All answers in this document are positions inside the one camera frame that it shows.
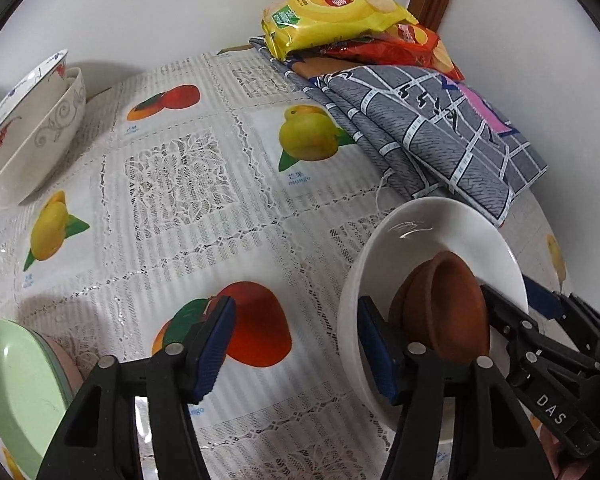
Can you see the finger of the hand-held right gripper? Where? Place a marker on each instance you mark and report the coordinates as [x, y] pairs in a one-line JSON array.
[[510, 320], [542, 297]]

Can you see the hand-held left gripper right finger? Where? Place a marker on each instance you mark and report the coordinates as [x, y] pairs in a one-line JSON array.
[[377, 355]]

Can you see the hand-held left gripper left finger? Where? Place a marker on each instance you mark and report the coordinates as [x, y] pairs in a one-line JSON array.
[[215, 355]]

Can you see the brown small saucer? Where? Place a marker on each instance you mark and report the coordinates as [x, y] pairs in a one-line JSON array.
[[405, 300], [455, 305]]

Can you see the white round bowl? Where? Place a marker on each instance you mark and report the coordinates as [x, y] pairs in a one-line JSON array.
[[430, 230]]

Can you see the pink plate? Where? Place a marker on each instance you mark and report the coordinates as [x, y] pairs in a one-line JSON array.
[[69, 367]]

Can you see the green square plate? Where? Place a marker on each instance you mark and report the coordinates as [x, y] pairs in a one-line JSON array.
[[15, 390]]

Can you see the person's right hand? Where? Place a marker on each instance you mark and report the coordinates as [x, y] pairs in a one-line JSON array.
[[560, 460]]

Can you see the fruit printed lace tablecloth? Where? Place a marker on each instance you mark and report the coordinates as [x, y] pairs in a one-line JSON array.
[[180, 240]]

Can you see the grey checked cloth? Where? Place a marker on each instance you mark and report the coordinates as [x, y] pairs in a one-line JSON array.
[[430, 125]]

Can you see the large grey swirl bowl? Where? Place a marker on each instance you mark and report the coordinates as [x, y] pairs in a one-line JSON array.
[[35, 160]]

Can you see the red chip bag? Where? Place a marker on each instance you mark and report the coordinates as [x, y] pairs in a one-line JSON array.
[[405, 47]]

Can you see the blue bird patterned bowl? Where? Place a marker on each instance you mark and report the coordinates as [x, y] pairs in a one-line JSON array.
[[15, 110]]

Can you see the yellow chip bag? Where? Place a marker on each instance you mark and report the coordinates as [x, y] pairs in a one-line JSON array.
[[330, 15]]

